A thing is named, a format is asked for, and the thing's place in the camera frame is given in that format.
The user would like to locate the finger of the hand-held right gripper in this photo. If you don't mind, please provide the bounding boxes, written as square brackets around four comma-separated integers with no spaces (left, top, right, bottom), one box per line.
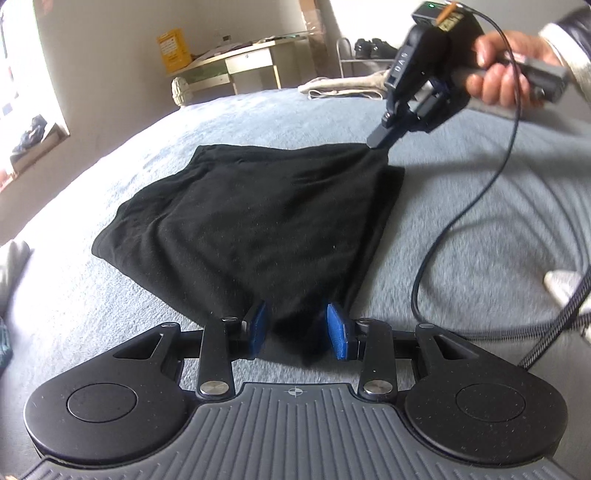
[412,80,463,134]
[368,107,417,151]

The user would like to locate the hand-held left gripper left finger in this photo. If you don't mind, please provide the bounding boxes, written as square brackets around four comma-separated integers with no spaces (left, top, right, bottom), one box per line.
[113,301,269,401]

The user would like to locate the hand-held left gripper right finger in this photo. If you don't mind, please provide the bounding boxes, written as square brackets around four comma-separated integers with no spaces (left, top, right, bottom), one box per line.
[325,302,481,401]

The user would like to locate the black t-shirt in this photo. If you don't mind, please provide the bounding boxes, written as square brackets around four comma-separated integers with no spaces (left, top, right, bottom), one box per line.
[91,141,406,367]

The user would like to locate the person's right forearm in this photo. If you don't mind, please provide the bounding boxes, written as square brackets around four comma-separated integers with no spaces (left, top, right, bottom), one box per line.
[538,0,591,109]

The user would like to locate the dark crumpled clothes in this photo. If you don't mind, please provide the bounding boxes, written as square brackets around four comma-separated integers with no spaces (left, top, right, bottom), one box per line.
[11,115,47,155]

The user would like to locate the person's right hand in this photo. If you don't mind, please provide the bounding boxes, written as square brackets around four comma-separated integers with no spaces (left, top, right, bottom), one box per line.
[465,30,561,110]

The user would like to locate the beige folded cloth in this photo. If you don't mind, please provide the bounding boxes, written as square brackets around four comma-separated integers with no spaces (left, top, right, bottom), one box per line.
[298,74,391,100]

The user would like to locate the white metal shoe rack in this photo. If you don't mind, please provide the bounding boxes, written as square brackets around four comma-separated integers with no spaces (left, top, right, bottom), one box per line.
[336,38,400,81]

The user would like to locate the tall cardboard box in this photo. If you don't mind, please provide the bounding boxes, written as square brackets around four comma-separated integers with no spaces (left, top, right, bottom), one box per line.
[298,0,338,79]

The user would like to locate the white papers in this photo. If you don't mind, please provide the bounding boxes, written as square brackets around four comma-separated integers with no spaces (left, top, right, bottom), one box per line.
[252,33,305,47]

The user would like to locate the white desk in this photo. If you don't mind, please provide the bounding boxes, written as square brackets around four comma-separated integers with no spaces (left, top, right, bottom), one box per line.
[166,37,310,109]

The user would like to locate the carved bedpost finial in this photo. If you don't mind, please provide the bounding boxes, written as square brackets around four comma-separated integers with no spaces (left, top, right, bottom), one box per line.
[171,78,192,108]

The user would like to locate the white cloth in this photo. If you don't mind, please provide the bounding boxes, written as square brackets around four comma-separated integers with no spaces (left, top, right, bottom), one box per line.
[544,270,591,340]

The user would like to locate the yellow box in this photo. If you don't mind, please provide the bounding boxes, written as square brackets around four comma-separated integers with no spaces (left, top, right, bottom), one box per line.
[156,28,191,73]

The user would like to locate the light grey sweatshirt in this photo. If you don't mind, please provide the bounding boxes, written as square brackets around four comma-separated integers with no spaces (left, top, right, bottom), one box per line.
[0,240,33,315]

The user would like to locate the open cardboard box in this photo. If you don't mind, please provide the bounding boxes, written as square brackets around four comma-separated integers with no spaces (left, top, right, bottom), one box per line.
[7,121,71,178]

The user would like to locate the braided black cable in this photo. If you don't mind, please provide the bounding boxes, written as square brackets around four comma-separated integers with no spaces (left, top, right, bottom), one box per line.
[522,272,591,370]

